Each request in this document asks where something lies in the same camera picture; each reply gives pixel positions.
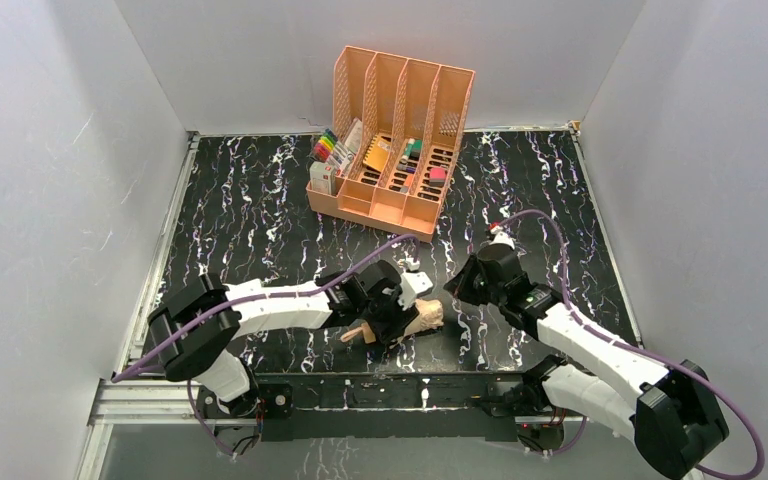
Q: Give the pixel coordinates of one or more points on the yellow notebook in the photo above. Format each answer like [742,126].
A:
[377,155]

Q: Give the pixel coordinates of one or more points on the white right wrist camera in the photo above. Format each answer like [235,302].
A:
[498,236]

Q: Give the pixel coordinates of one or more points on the pink eraser block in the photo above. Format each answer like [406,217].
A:
[437,176]

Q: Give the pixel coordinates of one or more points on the white red small box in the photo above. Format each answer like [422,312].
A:
[323,178]

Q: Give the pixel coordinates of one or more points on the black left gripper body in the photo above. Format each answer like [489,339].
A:
[391,318]

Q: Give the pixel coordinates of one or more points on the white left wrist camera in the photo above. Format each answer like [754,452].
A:
[414,284]

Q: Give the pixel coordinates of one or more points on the colourful marker set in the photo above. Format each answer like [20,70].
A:
[325,149]

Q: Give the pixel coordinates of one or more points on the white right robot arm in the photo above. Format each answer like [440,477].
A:
[671,418]

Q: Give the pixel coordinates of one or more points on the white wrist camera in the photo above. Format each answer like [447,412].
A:
[414,284]
[498,236]

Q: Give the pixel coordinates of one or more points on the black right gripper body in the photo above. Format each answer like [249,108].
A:
[466,283]

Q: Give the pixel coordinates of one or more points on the orange plastic desk organizer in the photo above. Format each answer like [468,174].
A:
[422,107]

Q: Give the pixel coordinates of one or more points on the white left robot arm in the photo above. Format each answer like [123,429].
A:
[194,329]

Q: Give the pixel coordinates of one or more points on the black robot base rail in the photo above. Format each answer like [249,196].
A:
[497,407]

